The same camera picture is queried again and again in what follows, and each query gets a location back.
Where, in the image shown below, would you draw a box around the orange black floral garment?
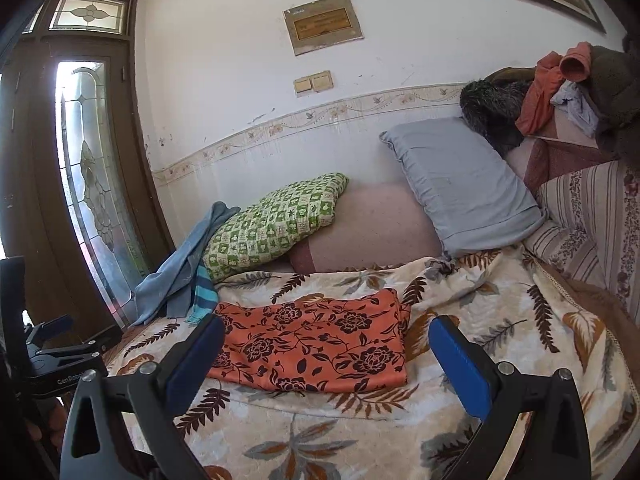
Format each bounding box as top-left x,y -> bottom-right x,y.
207,288 -> 410,393

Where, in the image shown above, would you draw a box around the left hand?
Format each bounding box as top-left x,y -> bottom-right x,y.
25,398 -> 68,453

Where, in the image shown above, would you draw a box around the turquoise striped cloth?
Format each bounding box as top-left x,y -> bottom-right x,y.
186,263 -> 219,325

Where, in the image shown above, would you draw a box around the blue grey cloth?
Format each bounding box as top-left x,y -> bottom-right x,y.
132,202 -> 240,326

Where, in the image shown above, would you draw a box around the cream leaf pattern blanket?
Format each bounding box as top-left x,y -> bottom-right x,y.
102,245 -> 640,480

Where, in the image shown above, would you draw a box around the green white patterned pillow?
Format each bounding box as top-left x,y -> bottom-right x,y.
203,172 -> 348,283

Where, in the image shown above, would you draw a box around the stained glass wooden door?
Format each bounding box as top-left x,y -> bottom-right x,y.
1,0 -> 174,349

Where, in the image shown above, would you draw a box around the grey blue pillow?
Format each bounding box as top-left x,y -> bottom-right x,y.
380,117 -> 546,257

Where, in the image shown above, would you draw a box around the striped floral bedding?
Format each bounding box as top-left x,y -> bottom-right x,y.
525,160 -> 639,322

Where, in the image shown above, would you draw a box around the white blue small cloth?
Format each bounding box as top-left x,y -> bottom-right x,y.
550,80 -> 600,138

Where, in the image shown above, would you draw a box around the orange crumpled cloth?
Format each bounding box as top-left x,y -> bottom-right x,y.
515,41 -> 592,136

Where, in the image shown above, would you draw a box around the dark olive garment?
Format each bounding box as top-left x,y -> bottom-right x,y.
580,46 -> 639,172

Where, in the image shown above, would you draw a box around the beige wall switches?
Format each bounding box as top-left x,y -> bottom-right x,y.
294,70 -> 334,96

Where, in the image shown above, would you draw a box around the framed wall plaque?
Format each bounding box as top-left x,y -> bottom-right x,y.
283,0 -> 363,56

